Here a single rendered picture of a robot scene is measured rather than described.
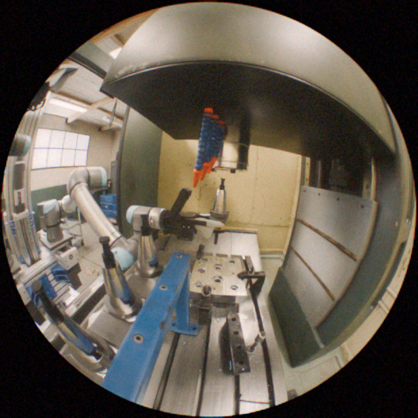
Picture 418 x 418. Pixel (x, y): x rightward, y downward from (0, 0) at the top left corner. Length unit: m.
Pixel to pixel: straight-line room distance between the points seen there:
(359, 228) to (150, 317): 0.53
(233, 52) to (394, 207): 0.49
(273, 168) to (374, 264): 1.34
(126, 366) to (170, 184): 1.51
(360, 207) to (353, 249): 0.13
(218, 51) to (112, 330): 0.38
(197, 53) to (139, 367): 0.36
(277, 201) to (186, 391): 1.62
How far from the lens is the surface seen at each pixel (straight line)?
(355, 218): 0.52
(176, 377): 0.51
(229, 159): 0.39
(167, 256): 0.36
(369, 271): 0.54
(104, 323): 0.23
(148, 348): 0.19
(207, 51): 0.22
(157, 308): 0.22
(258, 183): 1.52
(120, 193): 1.04
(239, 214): 1.53
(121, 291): 0.21
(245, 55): 0.22
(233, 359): 0.46
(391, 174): 0.52
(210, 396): 0.50
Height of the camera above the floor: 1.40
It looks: 12 degrees down
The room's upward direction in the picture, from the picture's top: 5 degrees clockwise
